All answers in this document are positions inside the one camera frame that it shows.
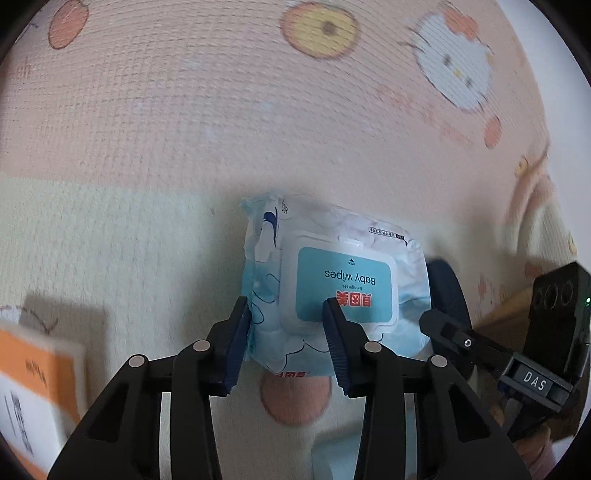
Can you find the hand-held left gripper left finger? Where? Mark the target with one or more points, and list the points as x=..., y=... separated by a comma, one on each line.
x=238, y=344

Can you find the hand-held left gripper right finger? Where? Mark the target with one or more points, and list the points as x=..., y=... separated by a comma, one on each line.
x=339, y=350

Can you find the orange and white box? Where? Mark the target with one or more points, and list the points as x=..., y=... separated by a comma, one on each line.
x=30, y=383

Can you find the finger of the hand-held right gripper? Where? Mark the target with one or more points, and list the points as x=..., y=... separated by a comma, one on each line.
x=466, y=344
x=526, y=422

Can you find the cartoon cat printed blanket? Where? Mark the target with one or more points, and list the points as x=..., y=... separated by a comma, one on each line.
x=231, y=138

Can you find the baby wipes pack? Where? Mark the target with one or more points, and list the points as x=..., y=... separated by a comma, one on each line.
x=341, y=277

